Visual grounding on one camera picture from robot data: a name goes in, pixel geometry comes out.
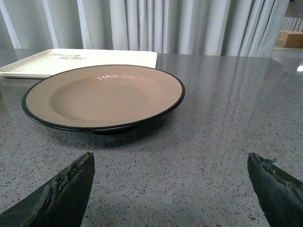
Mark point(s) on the white rectangular serving tray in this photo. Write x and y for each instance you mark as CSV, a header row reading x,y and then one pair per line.
x,y
53,61

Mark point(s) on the brown cardboard box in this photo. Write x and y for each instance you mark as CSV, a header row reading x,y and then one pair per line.
x,y
290,39

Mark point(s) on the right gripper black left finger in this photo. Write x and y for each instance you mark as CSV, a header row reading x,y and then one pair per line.
x,y
60,202

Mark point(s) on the grey pleated curtain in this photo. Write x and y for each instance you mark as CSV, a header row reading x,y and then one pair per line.
x,y
204,27

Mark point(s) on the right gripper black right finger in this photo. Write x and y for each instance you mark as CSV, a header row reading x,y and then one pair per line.
x,y
280,195

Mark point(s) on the tan plate with black rim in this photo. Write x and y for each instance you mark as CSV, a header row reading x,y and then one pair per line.
x,y
103,99

